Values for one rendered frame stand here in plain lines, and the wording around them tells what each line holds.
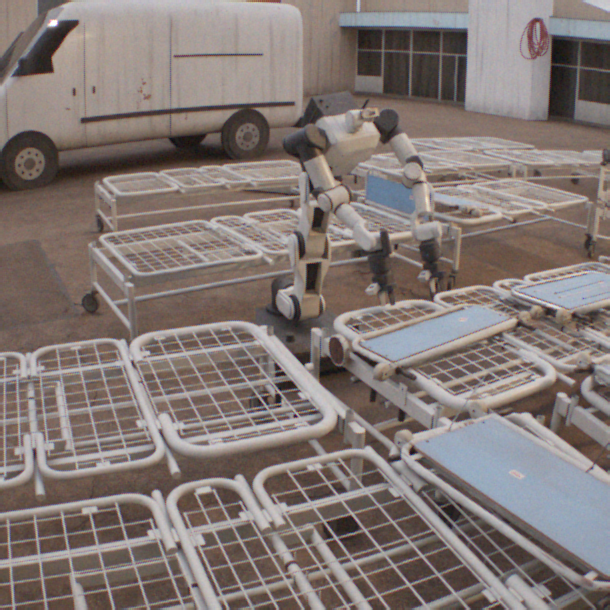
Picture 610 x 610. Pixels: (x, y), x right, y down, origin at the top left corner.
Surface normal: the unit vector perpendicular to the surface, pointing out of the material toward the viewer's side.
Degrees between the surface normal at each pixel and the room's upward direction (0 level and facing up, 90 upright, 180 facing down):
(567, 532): 5
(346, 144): 90
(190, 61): 88
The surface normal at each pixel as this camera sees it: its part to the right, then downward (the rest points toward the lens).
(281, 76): 0.60, 0.29
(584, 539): 0.10, -0.94
